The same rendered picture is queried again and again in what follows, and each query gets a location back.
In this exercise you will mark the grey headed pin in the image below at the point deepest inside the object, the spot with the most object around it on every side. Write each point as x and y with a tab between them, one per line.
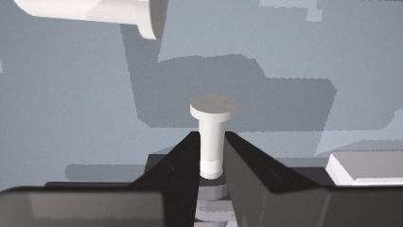
213	110

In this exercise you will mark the white block with two dark holes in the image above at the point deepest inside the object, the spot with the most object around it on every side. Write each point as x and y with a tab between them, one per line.
365	167

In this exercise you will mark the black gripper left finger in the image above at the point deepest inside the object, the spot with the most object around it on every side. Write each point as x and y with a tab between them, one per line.
172	205

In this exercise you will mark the white headed pin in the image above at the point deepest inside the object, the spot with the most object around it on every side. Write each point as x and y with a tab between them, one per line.
149	15

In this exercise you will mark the dark grey flat slab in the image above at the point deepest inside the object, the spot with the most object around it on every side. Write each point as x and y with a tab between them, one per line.
88	101

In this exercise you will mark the grey metal clevis fork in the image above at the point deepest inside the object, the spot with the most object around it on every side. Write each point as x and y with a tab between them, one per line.
209	189

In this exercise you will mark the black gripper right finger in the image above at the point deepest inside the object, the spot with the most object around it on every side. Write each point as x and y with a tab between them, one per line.
262	195

